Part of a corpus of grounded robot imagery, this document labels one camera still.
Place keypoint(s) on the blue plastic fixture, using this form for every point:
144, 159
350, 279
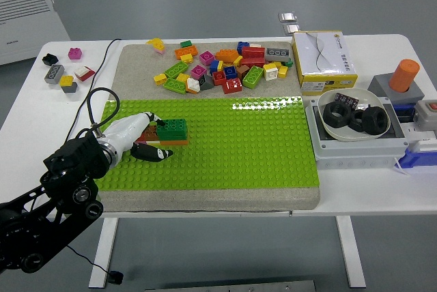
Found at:
418, 157

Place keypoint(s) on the yellow curved brick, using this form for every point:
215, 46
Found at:
155, 43

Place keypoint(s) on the grey sloped brick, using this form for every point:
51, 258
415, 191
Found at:
206, 83

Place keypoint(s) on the orange cylinder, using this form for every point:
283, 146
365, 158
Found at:
404, 73

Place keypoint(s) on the large black hex nut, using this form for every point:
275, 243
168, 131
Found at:
384, 119
329, 116

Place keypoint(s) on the white square brick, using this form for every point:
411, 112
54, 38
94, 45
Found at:
81, 70

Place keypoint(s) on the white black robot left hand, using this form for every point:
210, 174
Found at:
126, 131

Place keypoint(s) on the white bowl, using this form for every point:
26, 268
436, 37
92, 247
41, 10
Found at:
362, 95

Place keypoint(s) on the blue and yellow brick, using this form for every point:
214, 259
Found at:
215, 66

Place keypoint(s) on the grey long brick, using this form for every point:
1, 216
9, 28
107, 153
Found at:
54, 73
278, 54

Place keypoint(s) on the white zip tie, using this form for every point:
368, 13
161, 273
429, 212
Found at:
401, 166

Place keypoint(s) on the white and yellow brick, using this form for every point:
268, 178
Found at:
270, 72

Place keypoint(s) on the lime green studded baseplate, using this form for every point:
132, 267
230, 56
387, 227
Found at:
239, 152

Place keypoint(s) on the grey-brown foam mat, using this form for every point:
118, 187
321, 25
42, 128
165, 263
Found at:
136, 73

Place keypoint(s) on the white and orange brick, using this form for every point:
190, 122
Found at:
193, 85

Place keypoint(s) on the grey plastic enclosure box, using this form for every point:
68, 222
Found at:
358, 152

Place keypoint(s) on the yellow square brick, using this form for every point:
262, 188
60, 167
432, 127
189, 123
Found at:
66, 80

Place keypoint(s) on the magenta square brick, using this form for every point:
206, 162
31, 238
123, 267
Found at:
75, 54
198, 72
206, 58

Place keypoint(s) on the purple circuit board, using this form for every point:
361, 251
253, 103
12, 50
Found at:
346, 98

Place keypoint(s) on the grey switch box red button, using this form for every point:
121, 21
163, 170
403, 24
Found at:
425, 116

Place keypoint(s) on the blue square brick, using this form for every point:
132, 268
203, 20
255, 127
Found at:
230, 72
243, 46

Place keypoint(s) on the small pink brick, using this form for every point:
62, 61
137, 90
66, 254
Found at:
160, 50

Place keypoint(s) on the white and yellow cardboard box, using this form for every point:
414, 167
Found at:
324, 60

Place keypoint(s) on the grey metal plate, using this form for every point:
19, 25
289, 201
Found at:
232, 286

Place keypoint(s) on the brown square brick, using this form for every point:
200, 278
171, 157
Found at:
151, 132
243, 72

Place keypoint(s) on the red square brick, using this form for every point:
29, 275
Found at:
141, 138
233, 85
219, 77

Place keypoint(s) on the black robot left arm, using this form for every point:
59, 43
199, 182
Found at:
75, 155

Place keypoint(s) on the white table leg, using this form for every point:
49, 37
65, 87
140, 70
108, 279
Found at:
104, 251
350, 251

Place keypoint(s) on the small dark green brick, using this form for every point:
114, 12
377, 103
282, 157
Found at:
289, 62

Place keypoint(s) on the orange flat long brick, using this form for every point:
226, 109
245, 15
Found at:
175, 142

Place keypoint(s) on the white panel heater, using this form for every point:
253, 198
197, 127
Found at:
27, 26

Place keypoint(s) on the small yellow brick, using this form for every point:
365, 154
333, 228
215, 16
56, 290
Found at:
159, 78
282, 72
238, 60
187, 58
183, 77

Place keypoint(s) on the dark grey brick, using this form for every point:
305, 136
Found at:
71, 88

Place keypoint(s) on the small black hex nut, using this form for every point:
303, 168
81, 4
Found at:
355, 125

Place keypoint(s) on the red long brick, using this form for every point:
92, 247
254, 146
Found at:
252, 62
253, 52

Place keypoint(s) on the lime green long brick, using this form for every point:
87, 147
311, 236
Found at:
175, 85
252, 77
176, 69

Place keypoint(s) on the grey block with hole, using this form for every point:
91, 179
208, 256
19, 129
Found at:
379, 85

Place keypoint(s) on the dark green long brick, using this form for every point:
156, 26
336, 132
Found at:
174, 125
174, 136

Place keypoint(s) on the small white brick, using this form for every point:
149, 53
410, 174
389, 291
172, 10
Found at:
255, 45

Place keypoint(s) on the small black brick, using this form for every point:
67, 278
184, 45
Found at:
50, 59

